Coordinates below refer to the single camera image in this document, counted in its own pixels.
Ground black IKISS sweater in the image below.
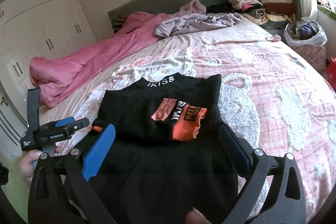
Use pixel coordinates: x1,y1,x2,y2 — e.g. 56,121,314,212
90,73,238,223

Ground white plastic bag with clothes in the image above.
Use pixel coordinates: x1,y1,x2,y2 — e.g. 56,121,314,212
284,20,327,47

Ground pile of folded clothes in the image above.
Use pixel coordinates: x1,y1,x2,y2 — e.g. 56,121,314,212
228,0,300,26

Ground person's left hand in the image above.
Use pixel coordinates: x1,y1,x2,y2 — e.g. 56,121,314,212
15,144,62,187

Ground pink folded duvet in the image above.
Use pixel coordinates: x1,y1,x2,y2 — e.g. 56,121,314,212
29,11,171,108

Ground pink white patterned bedspread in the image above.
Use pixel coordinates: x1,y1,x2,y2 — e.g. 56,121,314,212
40,19,335,220

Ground white built-in wardrobe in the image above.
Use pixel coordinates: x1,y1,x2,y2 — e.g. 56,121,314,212
0,0,98,156

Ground striped dark pillow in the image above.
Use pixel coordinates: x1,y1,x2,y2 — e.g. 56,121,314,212
112,16,127,33

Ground red plastic bag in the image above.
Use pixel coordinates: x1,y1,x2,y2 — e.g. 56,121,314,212
326,57,336,86

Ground floral pink storage box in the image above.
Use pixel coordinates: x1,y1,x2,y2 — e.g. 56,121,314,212
291,44,326,73

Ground crumpled lilac garment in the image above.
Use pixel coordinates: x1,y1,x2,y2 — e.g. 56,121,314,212
154,13,244,38

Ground mauve fluffy garment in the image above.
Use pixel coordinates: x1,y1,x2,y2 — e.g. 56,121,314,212
179,0,206,15

